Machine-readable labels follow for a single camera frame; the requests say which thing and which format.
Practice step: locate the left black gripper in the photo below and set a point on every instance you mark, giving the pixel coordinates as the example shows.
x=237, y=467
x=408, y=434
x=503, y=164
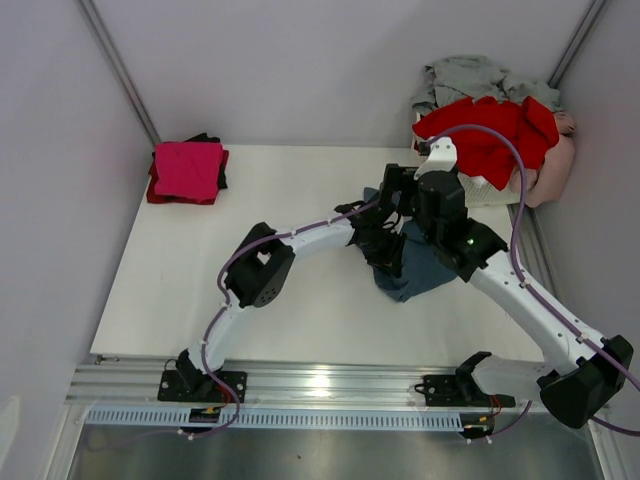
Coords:
x=391, y=260

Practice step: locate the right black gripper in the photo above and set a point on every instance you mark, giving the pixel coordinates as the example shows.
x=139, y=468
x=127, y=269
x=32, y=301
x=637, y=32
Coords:
x=394, y=178

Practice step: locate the blue grey t shirt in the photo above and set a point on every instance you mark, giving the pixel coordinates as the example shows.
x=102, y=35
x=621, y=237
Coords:
x=421, y=269

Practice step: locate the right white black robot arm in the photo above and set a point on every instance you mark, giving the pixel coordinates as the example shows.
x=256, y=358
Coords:
x=581, y=370

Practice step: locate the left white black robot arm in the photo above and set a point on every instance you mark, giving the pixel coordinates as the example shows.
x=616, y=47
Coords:
x=257, y=271

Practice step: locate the white plastic laundry basket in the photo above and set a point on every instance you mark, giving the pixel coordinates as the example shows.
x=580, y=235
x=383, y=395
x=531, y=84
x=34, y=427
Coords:
x=478, y=191

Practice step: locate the light pink t shirt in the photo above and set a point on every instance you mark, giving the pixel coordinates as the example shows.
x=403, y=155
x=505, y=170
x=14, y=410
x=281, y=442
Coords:
x=550, y=165

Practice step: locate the right corner aluminium profile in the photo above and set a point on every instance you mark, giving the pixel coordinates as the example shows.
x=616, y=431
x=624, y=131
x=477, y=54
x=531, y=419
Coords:
x=578, y=39

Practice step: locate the corner aluminium profile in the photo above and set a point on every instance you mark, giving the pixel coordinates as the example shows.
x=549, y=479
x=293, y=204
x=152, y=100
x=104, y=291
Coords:
x=106, y=44
x=578, y=39

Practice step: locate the folded black t shirt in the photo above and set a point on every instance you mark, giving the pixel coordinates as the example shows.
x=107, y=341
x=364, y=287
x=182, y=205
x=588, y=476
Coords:
x=220, y=160

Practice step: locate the left corner aluminium profile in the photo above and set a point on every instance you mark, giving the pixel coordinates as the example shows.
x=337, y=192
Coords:
x=106, y=44

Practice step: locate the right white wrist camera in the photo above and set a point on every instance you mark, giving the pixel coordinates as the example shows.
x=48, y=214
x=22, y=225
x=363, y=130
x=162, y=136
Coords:
x=442, y=157

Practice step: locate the right side aluminium rail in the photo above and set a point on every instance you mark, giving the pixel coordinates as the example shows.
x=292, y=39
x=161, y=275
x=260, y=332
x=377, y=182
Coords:
x=532, y=251

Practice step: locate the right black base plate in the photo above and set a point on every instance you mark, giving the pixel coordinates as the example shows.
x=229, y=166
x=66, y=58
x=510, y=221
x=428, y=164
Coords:
x=448, y=390

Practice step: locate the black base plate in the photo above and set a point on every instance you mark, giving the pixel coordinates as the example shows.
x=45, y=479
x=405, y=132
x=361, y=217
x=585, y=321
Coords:
x=448, y=390
x=230, y=385

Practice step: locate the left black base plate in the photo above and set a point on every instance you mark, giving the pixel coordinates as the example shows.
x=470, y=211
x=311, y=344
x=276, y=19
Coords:
x=230, y=385

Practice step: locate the aluminium mounting rail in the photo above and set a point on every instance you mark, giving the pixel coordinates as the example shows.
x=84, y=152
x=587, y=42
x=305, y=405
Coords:
x=283, y=385

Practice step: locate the white slotted cable duct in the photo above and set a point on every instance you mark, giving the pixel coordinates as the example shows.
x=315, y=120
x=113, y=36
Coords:
x=276, y=419

